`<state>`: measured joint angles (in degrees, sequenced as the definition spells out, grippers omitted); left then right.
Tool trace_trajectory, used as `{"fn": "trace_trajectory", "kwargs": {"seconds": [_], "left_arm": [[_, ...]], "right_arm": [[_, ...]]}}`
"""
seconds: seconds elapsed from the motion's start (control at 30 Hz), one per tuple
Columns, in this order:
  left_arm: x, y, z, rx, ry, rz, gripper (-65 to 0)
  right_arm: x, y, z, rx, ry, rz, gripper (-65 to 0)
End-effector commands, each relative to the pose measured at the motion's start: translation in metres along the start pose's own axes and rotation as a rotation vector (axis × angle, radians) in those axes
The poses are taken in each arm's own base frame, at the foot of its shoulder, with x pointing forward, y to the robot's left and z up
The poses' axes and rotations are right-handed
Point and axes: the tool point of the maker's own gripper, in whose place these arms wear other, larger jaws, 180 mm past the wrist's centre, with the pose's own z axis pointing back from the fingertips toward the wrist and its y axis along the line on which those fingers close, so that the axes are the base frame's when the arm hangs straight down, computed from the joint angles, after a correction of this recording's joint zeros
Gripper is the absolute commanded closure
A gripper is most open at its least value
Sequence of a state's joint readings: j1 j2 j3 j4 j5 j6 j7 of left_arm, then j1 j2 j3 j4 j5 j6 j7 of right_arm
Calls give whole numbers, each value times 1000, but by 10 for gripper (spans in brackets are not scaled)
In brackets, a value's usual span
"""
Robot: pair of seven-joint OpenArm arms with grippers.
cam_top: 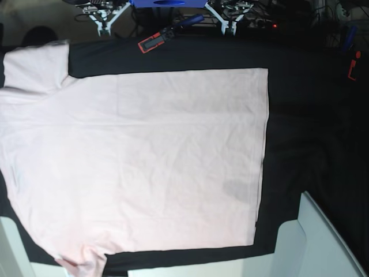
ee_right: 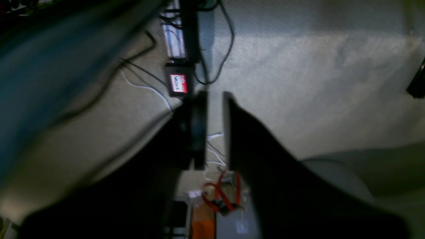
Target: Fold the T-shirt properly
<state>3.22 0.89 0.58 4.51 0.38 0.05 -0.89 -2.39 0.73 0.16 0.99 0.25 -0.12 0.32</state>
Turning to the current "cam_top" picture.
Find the black table cloth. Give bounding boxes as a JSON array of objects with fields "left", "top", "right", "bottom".
[{"left": 0, "top": 31, "right": 369, "bottom": 276}]

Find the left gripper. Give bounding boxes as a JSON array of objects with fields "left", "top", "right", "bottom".
[{"left": 205, "top": 0, "right": 254, "bottom": 36}]

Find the white table frame left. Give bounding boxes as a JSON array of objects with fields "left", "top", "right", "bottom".
[{"left": 1, "top": 216, "right": 69, "bottom": 277}]

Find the blue box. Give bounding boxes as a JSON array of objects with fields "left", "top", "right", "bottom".
[{"left": 129, "top": 0, "right": 208, "bottom": 8}]

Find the red black right clamp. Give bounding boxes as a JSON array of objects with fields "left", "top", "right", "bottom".
[{"left": 341, "top": 25, "right": 362, "bottom": 82}]

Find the red black top clamp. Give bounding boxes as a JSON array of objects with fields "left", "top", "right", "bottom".
[{"left": 138, "top": 14, "right": 204, "bottom": 54}]

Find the black power strip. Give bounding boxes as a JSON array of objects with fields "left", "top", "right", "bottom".
[{"left": 184, "top": 17, "right": 280, "bottom": 29}]

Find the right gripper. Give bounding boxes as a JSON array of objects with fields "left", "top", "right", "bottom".
[{"left": 75, "top": 1, "right": 132, "bottom": 36}]

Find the red black clamp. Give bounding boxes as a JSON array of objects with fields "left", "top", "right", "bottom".
[
  {"left": 341, "top": 25, "right": 362, "bottom": 82},
  {"left": 138, "top": 14, "right": 204, "bottom": 54}
]

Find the pink T-shirt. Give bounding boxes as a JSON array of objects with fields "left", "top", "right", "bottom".
[{"left": 1, "top": 44, "right": 269, "bottom": 276}]

